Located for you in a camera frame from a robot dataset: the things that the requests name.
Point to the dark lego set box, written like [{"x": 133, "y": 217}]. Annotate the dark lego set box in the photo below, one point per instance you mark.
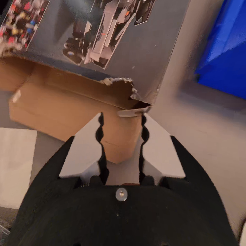
[{"x": 134, "y": 67}]

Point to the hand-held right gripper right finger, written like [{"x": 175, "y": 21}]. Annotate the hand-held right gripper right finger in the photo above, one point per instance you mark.
[{"x": 159, "y": 151}]

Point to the blue plastic bin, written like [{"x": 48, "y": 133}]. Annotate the blue plastic bin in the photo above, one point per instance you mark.
[{"x": 226, "y": 57}]

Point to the white paper sheet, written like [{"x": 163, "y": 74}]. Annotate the white paper sheet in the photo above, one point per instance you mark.
[{"x": 15, "y": 163}]

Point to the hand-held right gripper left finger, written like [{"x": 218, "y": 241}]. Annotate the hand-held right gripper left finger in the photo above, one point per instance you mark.
[{"x": 84, "y": 149}]

